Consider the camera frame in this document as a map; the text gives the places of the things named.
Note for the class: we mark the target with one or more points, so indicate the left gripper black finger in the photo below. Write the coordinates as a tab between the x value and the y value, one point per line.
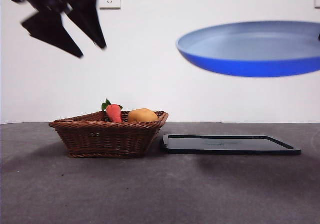
88	21
52	31

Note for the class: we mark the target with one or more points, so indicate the blue round plate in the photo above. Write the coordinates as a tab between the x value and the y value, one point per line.
250	58

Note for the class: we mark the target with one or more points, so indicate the orange carrot with green leaves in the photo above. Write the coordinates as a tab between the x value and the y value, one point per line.
114	113

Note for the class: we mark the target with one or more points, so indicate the yellow-brown potato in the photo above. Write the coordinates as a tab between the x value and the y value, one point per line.
142	115

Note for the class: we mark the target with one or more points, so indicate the brown wicker basket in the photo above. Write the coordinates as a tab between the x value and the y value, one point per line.
100	138

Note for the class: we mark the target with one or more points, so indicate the dark flat tray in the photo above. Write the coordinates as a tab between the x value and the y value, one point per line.
225	146

